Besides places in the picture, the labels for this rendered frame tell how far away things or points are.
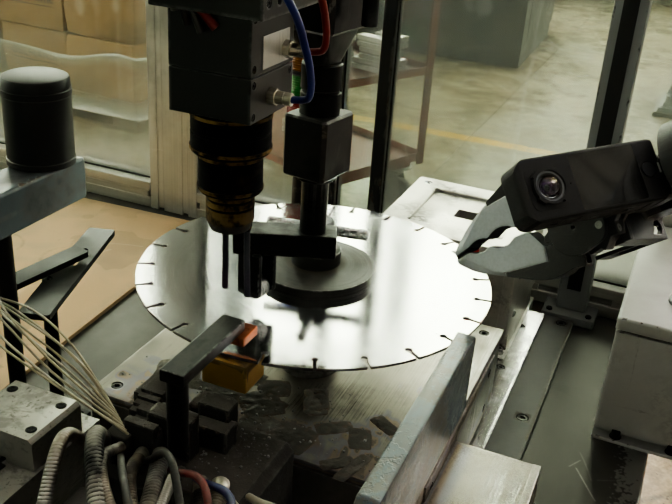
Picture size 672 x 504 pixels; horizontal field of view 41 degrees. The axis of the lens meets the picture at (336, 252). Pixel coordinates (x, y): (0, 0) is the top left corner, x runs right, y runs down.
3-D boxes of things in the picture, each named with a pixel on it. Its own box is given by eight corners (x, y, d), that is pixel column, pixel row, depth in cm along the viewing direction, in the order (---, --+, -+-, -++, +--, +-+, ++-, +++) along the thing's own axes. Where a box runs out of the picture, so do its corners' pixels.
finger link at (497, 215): (490, 257, 79) (579, 221, 72) (449, 258, 75) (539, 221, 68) (481, 223, 79) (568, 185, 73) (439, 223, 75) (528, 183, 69)
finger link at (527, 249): (500, 290, 78) (591, 258, 72) (459, 294, 74) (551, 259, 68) (491, 257, 79) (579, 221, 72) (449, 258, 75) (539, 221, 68)
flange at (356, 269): (254, 298, 78) (255, 273, 77) (256, 244, 88) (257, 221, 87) (379, 301, 79) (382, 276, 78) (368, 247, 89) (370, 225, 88)
